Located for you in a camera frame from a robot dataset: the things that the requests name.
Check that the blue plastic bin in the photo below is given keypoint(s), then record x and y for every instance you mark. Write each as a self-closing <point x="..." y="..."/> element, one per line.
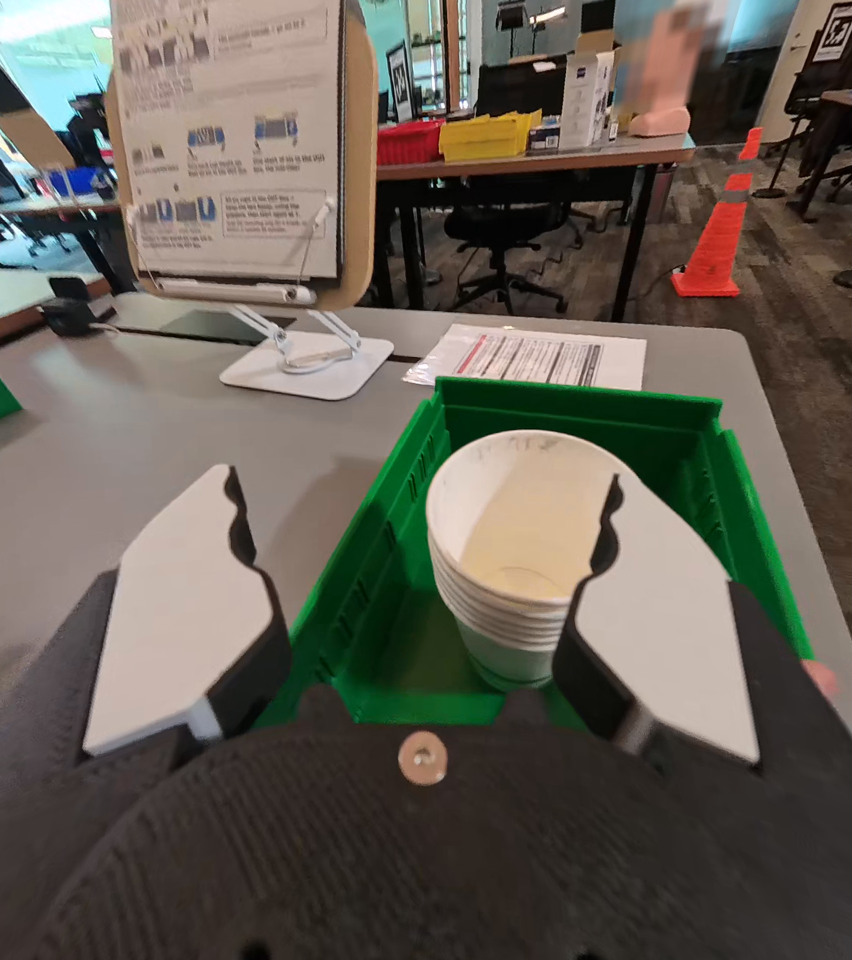
<point x="77" y="184"/>

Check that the printed instruction sheet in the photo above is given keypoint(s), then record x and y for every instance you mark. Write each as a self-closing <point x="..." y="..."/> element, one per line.
<point x="231" y="112"/>

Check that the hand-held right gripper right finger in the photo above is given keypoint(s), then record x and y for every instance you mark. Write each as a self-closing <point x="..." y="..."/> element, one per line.
<point x="665" y="622"/>

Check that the person's right hand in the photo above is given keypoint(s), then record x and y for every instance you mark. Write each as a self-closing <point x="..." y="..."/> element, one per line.
<point x="821" y="679"/>

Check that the white carton blue print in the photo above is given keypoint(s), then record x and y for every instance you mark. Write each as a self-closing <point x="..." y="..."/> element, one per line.
<point x="583" y="105"/>

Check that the long wooden work table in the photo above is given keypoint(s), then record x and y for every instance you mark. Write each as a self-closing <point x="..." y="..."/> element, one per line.
<point x="546" y="159"/>

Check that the grey desk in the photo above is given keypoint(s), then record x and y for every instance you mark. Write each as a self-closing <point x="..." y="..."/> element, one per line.
<point x="133" y="420"/>

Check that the wooden table black legs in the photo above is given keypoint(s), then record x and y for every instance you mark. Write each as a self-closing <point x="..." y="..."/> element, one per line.
<point x="845" y="97"/>

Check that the pink moulded object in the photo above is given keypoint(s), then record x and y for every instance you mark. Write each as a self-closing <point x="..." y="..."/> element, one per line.
<point x="658" y="124"/>

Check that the wooden edged side table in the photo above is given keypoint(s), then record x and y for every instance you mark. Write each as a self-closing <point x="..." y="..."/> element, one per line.
<point x="21" y="289"/>

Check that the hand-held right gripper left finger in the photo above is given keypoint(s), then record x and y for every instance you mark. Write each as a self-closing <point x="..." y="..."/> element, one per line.
<point x="186" y="622"/>

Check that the brown cardboard sheet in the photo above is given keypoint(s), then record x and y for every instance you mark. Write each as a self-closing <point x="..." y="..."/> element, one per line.
<point x="40" y="142"/>

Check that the orange traffic cone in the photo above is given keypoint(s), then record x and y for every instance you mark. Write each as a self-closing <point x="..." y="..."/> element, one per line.
<point x="714" y="240"/>

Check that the laminated paper sheet red label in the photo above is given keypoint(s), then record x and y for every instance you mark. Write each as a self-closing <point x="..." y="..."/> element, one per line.
<point x="531" y="356"/>

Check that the yellow plastic bin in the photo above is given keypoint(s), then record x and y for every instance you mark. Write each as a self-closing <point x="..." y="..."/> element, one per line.
<point x="482" y="139"/>

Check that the small dark blue carton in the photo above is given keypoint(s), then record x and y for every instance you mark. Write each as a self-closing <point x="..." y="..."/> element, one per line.
<point x="546" y="137"/>

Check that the red plastic bin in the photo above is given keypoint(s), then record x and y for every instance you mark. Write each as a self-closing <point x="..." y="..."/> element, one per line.
<point x="407" y="142"/>

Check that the framed black white marker sign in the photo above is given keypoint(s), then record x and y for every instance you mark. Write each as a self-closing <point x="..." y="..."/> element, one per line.
<point x="838" y="30"/>

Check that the wooden document stand white base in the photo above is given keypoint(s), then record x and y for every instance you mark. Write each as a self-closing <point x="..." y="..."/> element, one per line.
<point x="306" y="375"/>

